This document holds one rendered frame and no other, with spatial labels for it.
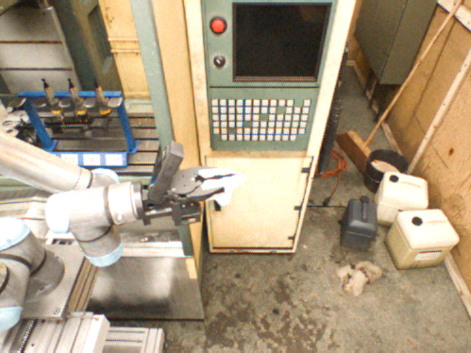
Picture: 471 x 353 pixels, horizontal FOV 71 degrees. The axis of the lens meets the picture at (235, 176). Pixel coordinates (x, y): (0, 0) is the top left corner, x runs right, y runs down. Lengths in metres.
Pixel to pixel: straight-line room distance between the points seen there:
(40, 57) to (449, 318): 2.91
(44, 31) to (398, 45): 2.51
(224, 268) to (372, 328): 0.98
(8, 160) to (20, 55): 1.70
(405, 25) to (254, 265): 2.13
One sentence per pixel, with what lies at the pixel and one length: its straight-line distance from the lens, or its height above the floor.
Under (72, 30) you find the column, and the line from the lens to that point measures 2.24.
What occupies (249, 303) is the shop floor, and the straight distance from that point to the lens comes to 2.22.
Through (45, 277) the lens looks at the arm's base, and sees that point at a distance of 1.06.
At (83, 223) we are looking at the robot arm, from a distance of 0.65.
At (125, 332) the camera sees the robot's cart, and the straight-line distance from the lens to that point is 2.01.
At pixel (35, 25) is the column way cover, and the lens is 2.26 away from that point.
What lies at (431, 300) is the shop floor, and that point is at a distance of 2.55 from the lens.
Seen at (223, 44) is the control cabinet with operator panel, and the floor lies 1.53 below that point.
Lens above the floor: 2.04
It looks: 46 degrees down
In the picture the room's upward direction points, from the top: straight up
